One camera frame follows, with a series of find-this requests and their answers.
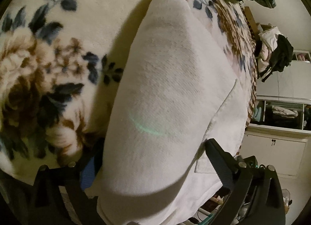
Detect white pants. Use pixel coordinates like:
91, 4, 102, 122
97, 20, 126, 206
97, 0, 247, 224

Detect blue folded garment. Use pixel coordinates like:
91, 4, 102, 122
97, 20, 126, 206
80, 157, 102, 190

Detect white wardrobe shelf unit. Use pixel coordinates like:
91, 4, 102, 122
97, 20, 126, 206
240, 50, 310, 178

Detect white and black clothes heap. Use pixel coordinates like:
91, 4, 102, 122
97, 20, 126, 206
255, 23, 294, 82

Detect floral fleece blanket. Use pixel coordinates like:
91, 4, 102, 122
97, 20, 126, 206
1, 0, 257, 185

